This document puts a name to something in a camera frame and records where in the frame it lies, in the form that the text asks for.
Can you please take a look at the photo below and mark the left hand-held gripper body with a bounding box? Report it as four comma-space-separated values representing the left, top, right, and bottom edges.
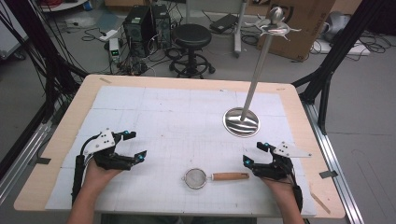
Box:
83, 128, 135, 172

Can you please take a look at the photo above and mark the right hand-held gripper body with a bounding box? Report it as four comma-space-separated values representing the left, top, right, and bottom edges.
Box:
251, 141, 313, 181

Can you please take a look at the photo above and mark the mesh strainer with wooden handle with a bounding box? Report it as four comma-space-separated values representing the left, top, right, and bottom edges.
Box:
181, 168, 250, 190

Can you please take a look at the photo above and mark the metal hook stand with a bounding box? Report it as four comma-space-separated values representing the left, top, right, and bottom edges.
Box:
222, 7, 303, 139

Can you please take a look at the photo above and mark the person's right hand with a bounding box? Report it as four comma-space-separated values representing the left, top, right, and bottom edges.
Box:
261, 175, 297, 202

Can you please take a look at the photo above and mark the person's left hand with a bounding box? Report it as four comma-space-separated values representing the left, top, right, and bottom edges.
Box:
82, 160, 123, 191

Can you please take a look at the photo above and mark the white gridded mat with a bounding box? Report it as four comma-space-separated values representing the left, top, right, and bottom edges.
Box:
45, 85, 318, 218

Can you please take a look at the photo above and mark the thin wooden stick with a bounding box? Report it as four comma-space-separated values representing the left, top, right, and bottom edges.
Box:
310, 191, 332, 216

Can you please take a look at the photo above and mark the small white device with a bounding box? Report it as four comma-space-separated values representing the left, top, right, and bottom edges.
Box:
108, 37, 121, 63

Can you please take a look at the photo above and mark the white power strip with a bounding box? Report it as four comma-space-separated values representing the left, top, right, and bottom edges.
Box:
98, 29, 120, 42

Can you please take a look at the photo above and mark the large black computer tower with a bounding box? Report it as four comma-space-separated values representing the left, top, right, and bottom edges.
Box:
122, 5, 156, 59

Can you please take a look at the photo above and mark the slim black computer tower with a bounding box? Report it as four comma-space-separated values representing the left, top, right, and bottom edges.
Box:
150, 3, 173, 49

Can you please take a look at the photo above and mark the black round stool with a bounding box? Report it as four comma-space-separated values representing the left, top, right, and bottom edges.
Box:
167, 23, 217, 79

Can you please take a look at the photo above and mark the flat black device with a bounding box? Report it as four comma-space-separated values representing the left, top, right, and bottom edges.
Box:
208, 13, 239, 34

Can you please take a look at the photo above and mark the brown cardboard box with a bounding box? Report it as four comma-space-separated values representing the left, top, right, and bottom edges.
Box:
256, 0, 336, 63

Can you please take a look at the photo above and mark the grey rounded object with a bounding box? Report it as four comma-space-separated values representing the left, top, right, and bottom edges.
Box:
319, 10, 352, 44

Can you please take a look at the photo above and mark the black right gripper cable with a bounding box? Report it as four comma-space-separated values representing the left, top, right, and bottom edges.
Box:
285, 161, 304, 215

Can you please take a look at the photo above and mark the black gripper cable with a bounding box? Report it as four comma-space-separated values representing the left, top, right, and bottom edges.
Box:
71, 133, 101, 207
285, 161, 304, 215

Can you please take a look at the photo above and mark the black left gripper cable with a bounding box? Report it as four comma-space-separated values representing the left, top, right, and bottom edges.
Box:
71, 133, 101, 207

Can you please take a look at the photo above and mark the aluminium rail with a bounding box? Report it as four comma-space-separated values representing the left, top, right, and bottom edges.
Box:
301, 101, 366, 224
0, 120, 54, 204

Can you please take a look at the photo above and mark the black metal frame with cables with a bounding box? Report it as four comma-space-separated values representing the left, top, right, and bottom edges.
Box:
0, 0, 90, 125

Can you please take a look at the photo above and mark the white metal post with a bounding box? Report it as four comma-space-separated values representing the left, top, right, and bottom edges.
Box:
233, 0, 249, 59

